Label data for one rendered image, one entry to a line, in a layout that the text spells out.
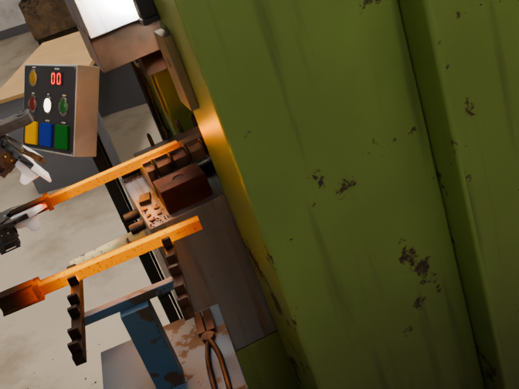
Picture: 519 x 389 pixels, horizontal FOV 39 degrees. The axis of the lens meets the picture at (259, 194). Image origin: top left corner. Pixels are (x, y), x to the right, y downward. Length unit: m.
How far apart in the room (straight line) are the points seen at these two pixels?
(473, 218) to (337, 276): 0.33
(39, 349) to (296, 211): 1.99
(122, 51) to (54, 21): 7.34
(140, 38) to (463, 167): 0.80
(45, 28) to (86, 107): 6.86
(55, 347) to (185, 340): 1.66
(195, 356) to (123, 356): 0.19
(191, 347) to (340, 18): 0.78
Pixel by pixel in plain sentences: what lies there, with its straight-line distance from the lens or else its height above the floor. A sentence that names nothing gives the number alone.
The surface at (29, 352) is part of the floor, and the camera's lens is 3.39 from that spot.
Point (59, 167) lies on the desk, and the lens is 4.79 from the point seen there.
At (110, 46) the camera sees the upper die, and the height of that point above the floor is 1.32.
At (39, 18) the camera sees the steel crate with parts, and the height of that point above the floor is 0.33.
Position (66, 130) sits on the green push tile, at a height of 1.03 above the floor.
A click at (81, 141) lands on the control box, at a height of 0.99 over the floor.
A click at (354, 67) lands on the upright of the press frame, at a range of 1.55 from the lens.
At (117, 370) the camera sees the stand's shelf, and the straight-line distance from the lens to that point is 1.73.
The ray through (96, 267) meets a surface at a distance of 1.59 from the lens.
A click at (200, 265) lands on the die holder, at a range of 1.87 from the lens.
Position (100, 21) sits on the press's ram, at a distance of 1.74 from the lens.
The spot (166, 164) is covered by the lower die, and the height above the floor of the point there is 0.99.
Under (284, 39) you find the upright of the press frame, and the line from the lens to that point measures 1.47.
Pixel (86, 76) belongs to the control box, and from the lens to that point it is 2.33.
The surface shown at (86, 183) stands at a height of 1.01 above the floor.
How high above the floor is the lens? 1.71
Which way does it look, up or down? 27 degrees down
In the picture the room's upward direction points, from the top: 20 degrees counter-clockwise
